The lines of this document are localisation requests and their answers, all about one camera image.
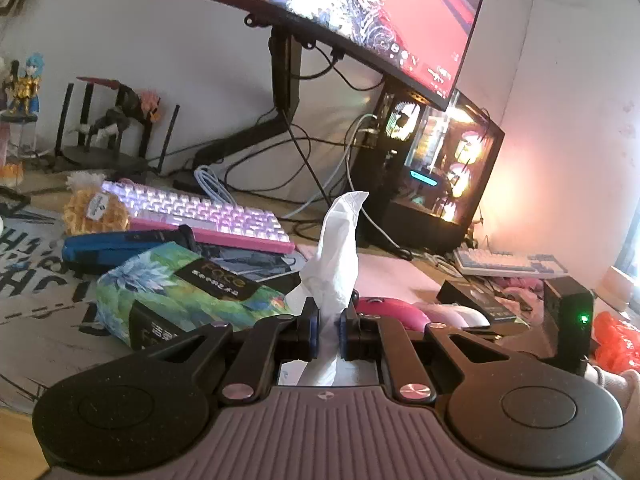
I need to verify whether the orange plastic bag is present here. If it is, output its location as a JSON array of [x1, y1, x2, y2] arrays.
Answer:
[[592, 312, 640, 375]]

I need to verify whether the black RGB computer case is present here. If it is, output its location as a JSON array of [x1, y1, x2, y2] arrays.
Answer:
[[350, 82, 504, 255]]

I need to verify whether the dark pink haired figure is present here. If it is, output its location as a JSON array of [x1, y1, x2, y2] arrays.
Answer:
[[53, 75, 181, 174]]

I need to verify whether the white blue keyboard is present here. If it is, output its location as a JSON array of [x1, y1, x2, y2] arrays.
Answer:
[[452, 248, 568, 280]]

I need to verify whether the pink mouse pad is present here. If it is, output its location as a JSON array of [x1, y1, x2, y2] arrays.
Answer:
[[294, 244, 452, 306]]

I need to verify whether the green floral tissue pack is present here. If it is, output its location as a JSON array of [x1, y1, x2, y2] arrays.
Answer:
[[96, 242, 292, 349]]

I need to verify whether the packaged waffle snack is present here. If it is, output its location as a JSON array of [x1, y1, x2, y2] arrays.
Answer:
[[62, 171, 130, 236]]

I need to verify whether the printed black white desk mat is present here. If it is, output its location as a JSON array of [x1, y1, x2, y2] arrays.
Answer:
[[0, 204, 101, 326]]

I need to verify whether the blue handheld tool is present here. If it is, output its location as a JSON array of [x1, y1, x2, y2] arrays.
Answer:
[[61, 226, 198, 275]]

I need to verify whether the small black product box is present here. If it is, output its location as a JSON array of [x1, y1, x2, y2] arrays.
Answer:
[[436, 281, 516, 324]]

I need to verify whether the pink mechanical keyboard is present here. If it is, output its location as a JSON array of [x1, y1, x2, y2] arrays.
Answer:
[[102, 181, 295, 255]]

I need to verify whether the blue haired anime figure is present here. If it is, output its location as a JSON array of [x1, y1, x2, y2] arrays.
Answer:
[[1, 52, 44, 125]]

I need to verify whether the light pink computer mouse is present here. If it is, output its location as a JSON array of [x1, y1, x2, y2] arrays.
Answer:
[[413, 301, 490, 328]]

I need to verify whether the coiled light blue cable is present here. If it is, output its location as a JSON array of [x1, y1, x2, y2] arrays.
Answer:
[[193, 164, 239, 207]]

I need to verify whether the black device with green light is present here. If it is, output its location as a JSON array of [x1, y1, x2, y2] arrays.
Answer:
[[541, 275, 594, 376]]

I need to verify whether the magenta computer mouse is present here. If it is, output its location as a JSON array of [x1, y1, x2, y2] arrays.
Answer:
[[355, 297, 432, 333]]

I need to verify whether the white tissue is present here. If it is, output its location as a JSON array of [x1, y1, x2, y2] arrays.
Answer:
[[285, 191, 369, 387]]

